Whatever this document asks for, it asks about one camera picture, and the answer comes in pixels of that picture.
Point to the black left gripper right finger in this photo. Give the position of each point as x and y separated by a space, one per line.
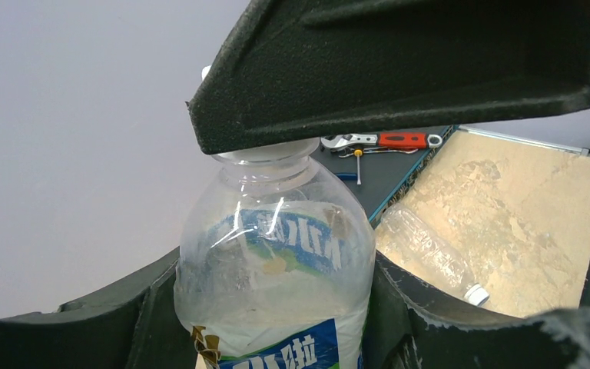
411 324

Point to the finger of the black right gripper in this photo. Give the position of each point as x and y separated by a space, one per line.
291 70

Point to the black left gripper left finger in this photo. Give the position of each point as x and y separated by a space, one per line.
130 323

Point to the green label water bottle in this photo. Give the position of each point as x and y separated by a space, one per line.
276 264

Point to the clear bottle blue cap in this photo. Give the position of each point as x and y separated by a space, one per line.
412 244

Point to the red adjustable wrench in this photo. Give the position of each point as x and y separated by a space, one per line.
395 140

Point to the dark network switch box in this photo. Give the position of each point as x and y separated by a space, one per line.
386 177

